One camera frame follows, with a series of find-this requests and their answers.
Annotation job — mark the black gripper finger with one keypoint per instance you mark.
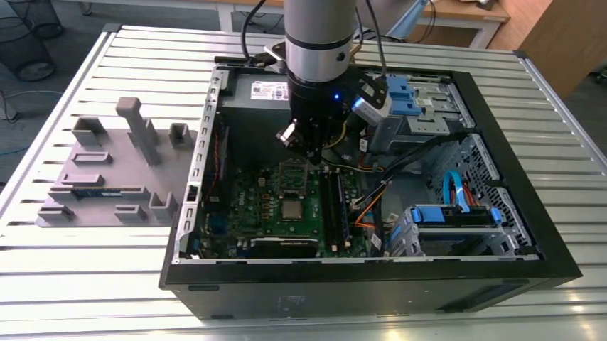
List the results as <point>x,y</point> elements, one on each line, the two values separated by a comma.
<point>287,135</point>
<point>327,145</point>

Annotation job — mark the silver CPU green edge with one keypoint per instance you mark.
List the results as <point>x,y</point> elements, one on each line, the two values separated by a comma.
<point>292,209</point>

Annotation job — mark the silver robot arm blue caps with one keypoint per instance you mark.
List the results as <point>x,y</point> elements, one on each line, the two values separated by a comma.
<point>318,35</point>

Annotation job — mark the CPU socket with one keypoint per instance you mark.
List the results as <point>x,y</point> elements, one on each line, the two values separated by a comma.
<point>292,220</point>

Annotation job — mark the grey power supply unit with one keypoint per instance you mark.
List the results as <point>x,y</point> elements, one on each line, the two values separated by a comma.
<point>256,124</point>

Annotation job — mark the black RAM slot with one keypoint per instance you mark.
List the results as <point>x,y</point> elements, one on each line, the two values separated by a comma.
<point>328,209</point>
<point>342,209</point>

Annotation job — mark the blue plastic drive latch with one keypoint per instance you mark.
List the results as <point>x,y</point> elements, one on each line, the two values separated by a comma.
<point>407,101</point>

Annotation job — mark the metal optical drive cage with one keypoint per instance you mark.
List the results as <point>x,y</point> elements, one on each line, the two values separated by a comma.
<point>424,131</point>

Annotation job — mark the green motherboard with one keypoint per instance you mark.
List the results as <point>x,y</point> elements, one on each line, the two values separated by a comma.
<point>251,213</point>

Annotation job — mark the blue expansion slot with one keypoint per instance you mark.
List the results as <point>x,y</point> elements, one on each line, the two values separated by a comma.
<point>218,225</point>

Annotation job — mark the hard disk in blue carrier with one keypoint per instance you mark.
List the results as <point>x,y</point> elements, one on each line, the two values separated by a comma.
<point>428,215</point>

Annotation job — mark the black graphics card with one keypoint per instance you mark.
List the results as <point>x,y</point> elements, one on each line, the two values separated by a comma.
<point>283,248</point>

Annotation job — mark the grey plastic parts rack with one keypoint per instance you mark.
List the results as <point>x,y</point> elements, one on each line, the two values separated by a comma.
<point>128,177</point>

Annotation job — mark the metal disk bay cage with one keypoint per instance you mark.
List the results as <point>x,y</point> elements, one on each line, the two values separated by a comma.
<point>471,234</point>

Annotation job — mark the wooden desk white legs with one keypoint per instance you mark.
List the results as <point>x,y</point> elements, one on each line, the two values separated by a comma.
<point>474,14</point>

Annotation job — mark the RAM stick blue label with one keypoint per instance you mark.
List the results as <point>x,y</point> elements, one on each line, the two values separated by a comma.
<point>98,194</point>

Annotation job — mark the black PC case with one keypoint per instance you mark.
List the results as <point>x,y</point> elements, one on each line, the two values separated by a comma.
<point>332,302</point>

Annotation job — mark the wooden cabinet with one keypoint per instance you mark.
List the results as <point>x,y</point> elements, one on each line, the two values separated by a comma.
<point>564,42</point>

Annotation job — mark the black mesh waste bin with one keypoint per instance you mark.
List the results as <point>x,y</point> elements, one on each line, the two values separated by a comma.
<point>28,53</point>
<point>50,21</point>

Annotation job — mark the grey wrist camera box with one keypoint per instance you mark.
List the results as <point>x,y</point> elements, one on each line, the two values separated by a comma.
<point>275,53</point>

